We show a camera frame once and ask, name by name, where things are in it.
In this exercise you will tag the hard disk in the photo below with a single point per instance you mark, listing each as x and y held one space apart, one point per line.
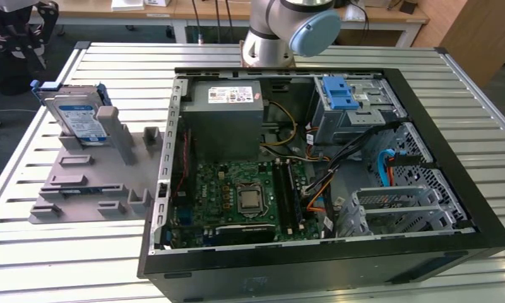
79 116

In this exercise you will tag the small white box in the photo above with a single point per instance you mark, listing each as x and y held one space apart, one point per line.
155 2

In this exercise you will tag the black RAM slot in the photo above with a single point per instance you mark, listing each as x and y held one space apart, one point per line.
287 195
279 195

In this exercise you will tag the grey parts rack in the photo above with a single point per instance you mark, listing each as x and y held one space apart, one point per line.
99 176

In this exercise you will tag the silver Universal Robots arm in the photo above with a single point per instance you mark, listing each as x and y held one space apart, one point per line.
269 47

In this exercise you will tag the grey power supply unit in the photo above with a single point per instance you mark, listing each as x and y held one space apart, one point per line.
222 132

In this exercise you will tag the silver CPU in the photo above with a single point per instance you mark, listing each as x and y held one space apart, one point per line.
250 200

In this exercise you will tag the black PC case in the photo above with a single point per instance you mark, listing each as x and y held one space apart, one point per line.
277 271

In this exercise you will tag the metal optical drive cage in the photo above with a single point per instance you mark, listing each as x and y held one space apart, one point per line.
361 121

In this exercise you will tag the wooden cabinet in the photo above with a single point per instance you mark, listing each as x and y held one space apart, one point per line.
480 31

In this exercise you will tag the green motherboard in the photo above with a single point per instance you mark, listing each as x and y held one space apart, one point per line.
218 189

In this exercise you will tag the dark RAM stick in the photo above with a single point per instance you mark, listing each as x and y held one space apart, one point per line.
294 192
81 190

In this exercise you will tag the CPU socket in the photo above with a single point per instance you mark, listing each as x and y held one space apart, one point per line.
237 199

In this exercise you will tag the metal disk bay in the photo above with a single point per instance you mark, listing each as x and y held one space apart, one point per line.
397 191

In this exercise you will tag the pale grey wrist camera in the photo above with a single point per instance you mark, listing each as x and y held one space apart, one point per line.
10 5

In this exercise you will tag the blue plastic drive latch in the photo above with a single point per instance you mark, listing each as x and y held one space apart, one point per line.
338 94

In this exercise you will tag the small black box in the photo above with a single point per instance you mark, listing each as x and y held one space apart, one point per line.
408 8

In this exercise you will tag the wooden desk white frame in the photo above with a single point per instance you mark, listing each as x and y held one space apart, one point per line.
386 17
87 12

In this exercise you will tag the black graphics card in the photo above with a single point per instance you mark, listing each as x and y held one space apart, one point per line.
243 235

